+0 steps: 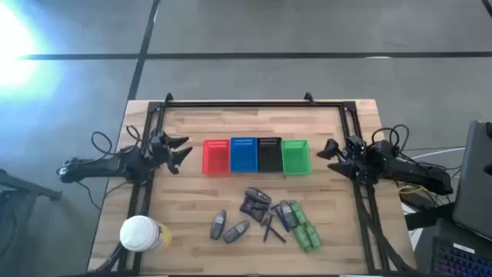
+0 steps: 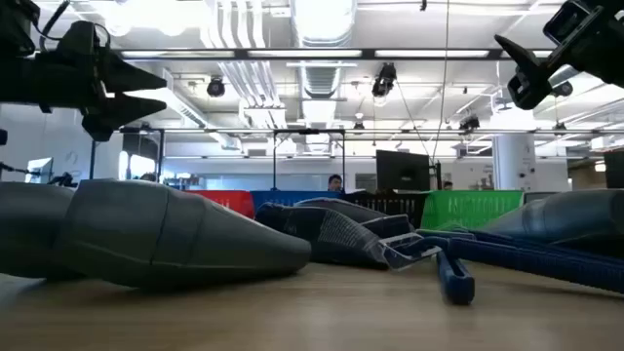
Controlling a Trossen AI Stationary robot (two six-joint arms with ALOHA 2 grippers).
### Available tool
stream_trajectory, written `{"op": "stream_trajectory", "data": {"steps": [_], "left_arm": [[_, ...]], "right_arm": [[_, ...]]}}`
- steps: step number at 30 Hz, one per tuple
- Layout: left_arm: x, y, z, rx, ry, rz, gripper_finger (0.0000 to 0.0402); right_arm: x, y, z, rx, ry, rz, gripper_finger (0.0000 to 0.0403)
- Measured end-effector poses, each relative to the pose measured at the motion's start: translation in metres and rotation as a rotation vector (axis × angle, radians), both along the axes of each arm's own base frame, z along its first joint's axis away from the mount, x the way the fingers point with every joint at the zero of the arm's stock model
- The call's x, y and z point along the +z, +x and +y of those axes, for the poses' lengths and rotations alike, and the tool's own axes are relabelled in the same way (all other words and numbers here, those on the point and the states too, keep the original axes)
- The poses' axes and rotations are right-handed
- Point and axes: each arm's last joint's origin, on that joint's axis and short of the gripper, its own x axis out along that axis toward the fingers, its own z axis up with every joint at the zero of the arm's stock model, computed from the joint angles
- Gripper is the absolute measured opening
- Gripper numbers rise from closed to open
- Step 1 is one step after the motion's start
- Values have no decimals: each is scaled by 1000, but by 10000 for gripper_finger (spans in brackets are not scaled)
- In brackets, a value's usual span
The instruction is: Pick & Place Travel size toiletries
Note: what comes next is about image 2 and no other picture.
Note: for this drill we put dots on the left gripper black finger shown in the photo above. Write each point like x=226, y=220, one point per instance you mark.
x=122, y=111
x=122, y=75

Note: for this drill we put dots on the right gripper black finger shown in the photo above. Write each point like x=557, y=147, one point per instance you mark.
x=521, y=53
x=529, y=90

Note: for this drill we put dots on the blue disposable razor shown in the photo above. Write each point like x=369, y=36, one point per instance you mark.
x=536, y=261
x=456, y=283

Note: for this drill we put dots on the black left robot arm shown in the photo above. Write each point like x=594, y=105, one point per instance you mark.
x=12, y=29

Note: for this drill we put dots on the black ceiling spotlight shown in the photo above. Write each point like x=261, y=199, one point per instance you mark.
x=469, y=123
x=384, y=80
x=215, y=87
x=563, y=89

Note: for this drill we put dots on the white round column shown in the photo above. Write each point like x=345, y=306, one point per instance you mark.
x=514, y=161

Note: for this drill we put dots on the person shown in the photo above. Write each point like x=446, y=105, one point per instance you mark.
x=335, y=183
x=447, y=185

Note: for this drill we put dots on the green plastic basket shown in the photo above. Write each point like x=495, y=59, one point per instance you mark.
x=468, y=207

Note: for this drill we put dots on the red plastic basket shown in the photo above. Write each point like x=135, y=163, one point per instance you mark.
x=229, y=201

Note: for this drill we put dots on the black monitor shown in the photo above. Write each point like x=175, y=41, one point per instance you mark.
x=402, y=170

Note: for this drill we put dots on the black plastic basket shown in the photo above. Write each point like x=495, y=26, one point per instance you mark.
x=395, y=205

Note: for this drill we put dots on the blue plastic basket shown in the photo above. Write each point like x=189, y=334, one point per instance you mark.
x=278, y=197

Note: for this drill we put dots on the black background station frame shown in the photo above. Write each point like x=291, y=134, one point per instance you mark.
x=141, y=130
x=309, y=131

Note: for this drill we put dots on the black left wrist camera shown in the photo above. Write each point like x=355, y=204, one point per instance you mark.
x=83, y=36

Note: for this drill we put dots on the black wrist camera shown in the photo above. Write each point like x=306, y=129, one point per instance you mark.
x=83, y=36
x=568, y=22

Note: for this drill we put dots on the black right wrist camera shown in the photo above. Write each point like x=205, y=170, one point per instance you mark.
x=568, y=22

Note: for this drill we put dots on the black metal rig frame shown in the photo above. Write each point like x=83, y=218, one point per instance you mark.
x=317, y=53

